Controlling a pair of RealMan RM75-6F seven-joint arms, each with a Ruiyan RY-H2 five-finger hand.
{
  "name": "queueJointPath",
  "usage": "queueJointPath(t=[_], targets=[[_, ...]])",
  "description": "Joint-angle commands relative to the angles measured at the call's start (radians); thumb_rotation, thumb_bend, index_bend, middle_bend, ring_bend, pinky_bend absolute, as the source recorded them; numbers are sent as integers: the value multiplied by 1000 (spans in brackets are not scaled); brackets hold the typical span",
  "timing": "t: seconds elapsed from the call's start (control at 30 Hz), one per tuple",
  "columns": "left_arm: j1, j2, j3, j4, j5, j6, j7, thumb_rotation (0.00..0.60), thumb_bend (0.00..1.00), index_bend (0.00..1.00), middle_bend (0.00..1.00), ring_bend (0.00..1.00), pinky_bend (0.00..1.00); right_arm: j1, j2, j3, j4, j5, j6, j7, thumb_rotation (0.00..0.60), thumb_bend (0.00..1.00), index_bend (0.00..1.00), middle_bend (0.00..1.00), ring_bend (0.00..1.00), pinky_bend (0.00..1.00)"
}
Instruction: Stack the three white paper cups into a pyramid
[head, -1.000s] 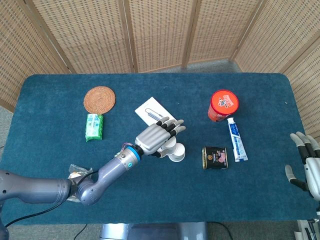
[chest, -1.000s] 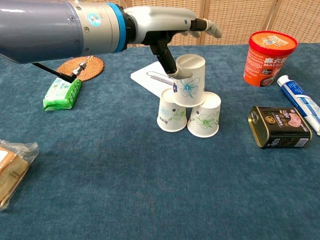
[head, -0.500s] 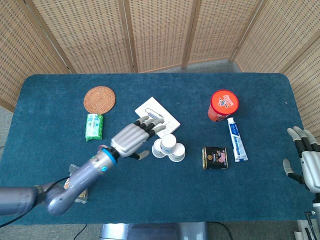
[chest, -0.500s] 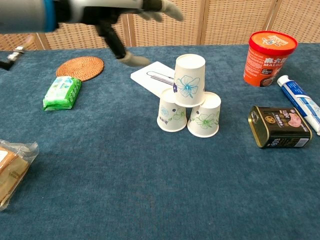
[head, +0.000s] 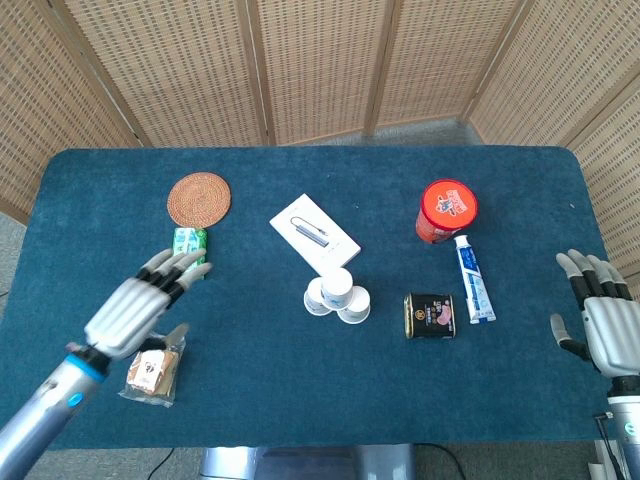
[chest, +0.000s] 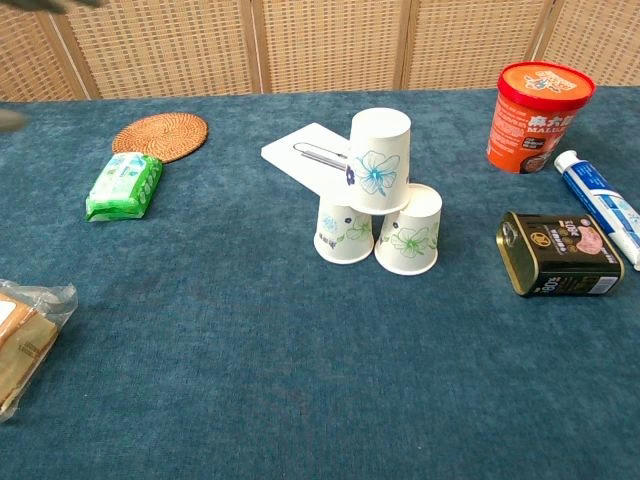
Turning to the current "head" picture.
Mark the white USB hub box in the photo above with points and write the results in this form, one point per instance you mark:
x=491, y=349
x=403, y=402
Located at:
x=315, y=232

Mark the round woven rattan coaster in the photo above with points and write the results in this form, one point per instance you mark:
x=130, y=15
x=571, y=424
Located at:
x=199, y=200

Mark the white cup blue flower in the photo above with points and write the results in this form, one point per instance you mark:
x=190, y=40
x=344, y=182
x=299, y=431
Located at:
x=336, y=287

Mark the white blue toothpaste tube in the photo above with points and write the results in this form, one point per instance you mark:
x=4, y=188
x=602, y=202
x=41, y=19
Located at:
x=472, y=280

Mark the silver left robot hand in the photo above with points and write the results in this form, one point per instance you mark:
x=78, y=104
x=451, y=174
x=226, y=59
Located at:
x=125, y=315

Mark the white cup green flower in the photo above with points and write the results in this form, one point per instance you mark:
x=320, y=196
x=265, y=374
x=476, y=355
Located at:
x=312, y=300
x=357, y=307

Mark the woven bamboo folding screen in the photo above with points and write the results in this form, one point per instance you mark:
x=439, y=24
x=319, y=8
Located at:
x=175, y=60

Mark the black luncheon meat can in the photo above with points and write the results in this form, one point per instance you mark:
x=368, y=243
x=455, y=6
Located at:
x=430, y=316

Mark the green wet wipes pack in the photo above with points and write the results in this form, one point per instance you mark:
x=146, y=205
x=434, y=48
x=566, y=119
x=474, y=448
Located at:
x=189, y=241

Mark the red instant noodle tub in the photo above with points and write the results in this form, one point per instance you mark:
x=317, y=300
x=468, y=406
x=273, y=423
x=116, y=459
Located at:
x=447, y=207

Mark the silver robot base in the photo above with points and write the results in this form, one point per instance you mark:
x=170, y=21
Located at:
x=305, y=462

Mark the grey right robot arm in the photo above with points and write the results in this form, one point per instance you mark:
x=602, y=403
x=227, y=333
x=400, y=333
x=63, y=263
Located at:
x=627, y=425

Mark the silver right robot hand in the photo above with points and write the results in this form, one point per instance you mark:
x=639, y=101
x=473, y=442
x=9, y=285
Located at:
x=615, y=335

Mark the bread in clear bag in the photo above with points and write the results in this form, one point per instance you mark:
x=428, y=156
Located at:
x=152, y=375

